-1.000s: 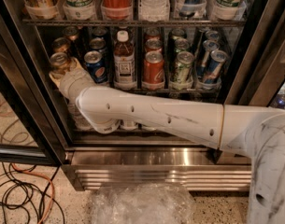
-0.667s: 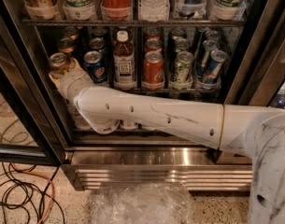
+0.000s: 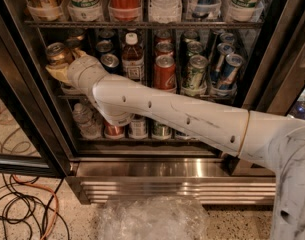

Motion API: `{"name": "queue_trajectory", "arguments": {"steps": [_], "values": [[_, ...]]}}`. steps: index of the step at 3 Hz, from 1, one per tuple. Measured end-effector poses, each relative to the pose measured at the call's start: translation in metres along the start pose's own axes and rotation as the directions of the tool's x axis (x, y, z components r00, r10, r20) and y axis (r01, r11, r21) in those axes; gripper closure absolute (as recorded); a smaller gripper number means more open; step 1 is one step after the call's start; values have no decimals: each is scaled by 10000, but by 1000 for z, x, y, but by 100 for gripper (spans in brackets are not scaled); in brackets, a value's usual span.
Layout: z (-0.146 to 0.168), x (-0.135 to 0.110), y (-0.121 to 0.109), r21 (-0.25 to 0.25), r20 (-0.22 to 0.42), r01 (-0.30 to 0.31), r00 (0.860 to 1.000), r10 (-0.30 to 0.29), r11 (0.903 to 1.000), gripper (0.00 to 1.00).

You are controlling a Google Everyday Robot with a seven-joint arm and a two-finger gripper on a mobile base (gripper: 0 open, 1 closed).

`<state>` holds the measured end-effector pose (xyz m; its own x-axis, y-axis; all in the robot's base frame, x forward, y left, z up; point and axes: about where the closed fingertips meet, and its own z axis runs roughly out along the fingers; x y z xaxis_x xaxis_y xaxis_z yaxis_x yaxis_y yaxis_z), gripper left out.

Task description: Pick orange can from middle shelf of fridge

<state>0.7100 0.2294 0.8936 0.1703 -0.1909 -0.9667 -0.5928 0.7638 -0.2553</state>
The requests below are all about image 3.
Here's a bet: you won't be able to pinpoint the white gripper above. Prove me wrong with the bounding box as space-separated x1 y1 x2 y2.
45 49 108 96

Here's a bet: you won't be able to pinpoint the orange soda can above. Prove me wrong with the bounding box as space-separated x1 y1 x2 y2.
45 42 74 65
65 38 82 49
68 28 86 40

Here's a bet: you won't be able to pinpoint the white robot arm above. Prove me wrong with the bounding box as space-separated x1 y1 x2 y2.
46 54 305 240

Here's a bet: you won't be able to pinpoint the blue pepsi can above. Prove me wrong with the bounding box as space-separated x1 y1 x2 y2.
100 53 120 74
95 40 114 58

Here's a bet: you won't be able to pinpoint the front blue Pepsi can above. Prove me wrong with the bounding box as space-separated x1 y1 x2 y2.
100 53 120 74

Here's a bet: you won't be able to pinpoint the clear water bottle bottom shelf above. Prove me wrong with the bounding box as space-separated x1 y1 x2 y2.
72 103 102 140

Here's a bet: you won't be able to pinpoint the red can bottom shelf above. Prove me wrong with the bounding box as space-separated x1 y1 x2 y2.
104 121 125 139

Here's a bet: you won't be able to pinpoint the tea bottle bottom shelf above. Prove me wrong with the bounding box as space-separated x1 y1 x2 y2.
128 115 148 139

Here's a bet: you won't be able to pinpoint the red coca-cola can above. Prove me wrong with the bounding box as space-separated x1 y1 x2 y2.
155 42 174 56
153 55 176 90

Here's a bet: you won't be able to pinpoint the front red Coca-Cola can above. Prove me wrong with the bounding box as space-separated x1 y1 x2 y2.
153 55 176 90

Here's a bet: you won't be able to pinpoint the green can bottom shelf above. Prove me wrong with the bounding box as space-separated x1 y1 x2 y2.
152 121 172 140

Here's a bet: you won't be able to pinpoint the green soda can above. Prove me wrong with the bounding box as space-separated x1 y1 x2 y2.
186 41 204 57
182 55 208 90

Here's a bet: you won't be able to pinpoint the front green soda can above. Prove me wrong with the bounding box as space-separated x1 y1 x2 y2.
182 55 208 90

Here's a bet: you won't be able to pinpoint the blue bottle top shelf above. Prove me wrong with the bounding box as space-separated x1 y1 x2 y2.
187 0 220 19

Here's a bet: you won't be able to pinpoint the slim red bull can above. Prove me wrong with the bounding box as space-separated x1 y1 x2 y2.
216 53 244 90
210 43 235 85

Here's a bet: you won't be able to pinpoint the front slim Red Bull can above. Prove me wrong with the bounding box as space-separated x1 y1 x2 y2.
216 53 244 90

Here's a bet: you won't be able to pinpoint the stainless steel glass-door fridge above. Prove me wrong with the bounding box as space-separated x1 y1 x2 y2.
0 0 305 205

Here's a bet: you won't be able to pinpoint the white green bottle top left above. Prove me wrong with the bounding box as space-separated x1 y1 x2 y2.
68 0 100 21

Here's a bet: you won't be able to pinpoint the white green bottle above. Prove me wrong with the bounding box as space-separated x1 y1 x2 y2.
230 0 259 22
68 0 100 21

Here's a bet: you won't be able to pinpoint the brown iced tea bottle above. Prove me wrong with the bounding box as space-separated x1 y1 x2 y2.
121 32 145 82

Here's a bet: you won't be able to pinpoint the tan bottle top far left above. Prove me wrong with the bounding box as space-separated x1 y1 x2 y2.
27 0 63 21

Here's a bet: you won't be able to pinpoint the red Coca-Cola bottle top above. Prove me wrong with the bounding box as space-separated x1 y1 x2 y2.
110 0 141 21

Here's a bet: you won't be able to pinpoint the clear water bottle top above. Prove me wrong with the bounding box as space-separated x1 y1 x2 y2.
148 0 182 24

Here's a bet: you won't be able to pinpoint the clear plastic bag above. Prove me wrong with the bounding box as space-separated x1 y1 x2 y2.
98 196 209 240

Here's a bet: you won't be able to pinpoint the white green bottle top right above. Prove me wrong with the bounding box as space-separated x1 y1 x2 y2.
230 0 259 22

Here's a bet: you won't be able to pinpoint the orange extension cable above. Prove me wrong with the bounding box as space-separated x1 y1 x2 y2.
11 174 60 240

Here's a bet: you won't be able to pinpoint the black floor cables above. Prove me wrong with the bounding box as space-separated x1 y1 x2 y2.
0 173 71 240

